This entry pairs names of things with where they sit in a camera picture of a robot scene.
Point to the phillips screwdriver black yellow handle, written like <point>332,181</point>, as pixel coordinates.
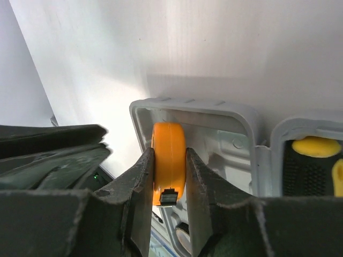
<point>312,167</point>

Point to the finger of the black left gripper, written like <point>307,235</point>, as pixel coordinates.
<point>57,169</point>
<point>21,141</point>

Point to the orange tape measure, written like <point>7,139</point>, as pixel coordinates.
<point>169,145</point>

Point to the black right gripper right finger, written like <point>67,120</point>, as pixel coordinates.
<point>226,221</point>

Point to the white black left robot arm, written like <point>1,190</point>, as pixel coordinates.
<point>103,178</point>

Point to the grey plastic tool case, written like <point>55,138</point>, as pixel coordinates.
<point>229,139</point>

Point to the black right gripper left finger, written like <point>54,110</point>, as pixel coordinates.
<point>113,221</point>

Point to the black electrical tape roll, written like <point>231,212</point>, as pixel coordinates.
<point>182,233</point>

